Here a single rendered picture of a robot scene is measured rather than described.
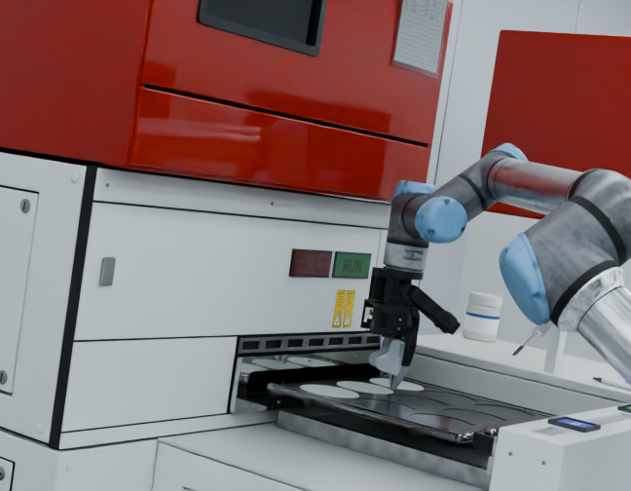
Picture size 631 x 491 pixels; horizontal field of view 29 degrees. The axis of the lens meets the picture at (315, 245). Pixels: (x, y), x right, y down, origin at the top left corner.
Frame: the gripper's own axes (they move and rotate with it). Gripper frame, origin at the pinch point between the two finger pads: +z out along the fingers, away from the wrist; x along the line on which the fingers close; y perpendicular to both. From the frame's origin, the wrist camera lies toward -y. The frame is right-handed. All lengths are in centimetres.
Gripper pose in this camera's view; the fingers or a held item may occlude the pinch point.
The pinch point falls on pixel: (397, 383)
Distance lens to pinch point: 216.9
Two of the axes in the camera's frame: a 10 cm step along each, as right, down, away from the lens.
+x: 2.9, 1.0, -9.5
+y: -9.4, -1.2, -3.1
